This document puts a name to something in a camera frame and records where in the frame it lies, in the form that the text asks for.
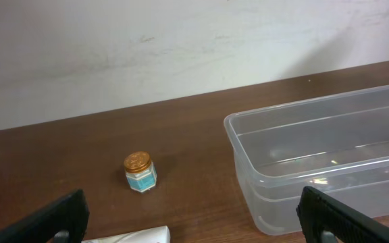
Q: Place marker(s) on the white Panadol box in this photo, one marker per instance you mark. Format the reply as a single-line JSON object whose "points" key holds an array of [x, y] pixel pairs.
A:
{"points": [[152, 235]]}

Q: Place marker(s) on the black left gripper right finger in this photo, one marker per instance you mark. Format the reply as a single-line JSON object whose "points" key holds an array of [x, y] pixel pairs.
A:
{"points": [[325, 219]]}

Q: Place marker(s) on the clear plastic container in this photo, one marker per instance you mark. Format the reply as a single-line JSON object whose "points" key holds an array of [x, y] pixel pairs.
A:
{"points": [[338, 144]]}

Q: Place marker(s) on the gold lid balm jar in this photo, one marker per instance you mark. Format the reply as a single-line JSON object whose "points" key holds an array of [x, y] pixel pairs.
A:
{"points": [[140, 171]]}

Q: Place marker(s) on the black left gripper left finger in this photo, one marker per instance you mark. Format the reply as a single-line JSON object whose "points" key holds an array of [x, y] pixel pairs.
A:
{"points": [[63, 220]]}

